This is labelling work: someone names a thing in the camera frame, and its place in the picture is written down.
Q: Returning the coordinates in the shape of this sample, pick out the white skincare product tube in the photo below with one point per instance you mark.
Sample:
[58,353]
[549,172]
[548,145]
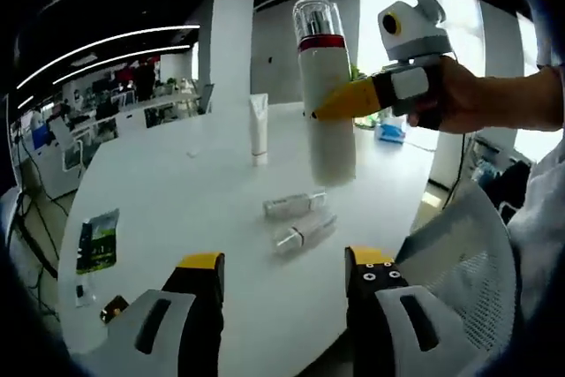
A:
[259,125]

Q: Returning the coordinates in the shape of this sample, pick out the small clear skincare bottle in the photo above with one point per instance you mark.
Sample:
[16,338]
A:
[287,205]
[300,236]

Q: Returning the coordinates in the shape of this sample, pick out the white mesh office chair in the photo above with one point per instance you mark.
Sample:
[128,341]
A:
[463,262]

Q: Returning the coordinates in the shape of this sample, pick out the white red-band skincare bottle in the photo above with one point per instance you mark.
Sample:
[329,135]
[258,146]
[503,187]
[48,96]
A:
[331,147]

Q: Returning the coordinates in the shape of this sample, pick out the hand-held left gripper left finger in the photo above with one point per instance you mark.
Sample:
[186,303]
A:
[198,306]

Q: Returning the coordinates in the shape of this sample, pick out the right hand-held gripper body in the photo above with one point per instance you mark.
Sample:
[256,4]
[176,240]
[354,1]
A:
[415,37]

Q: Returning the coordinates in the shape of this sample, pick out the person's right hand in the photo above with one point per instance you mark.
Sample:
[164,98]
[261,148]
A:
[463,103]

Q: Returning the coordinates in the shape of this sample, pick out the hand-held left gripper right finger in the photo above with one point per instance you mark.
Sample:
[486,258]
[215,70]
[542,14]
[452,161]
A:
[366,315]

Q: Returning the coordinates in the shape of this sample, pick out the blue storage box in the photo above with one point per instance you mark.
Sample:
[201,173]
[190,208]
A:
[39,135]

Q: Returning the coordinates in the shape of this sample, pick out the blue tissue pack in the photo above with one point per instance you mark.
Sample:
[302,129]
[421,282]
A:
[390,132]

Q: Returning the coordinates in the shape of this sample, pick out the gold foil packet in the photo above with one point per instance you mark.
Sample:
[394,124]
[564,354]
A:
[115,308]

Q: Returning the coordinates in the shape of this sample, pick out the dark bag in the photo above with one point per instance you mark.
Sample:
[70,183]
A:
[518,183]

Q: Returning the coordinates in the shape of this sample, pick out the white background office chair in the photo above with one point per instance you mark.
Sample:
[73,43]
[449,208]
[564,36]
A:
[62,130]

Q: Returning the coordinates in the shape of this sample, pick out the green printed packet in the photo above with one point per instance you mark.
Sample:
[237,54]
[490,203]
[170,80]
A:
[99,240]

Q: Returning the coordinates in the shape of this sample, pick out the person's white shirt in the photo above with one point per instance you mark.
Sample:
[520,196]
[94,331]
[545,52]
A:
[543,218]

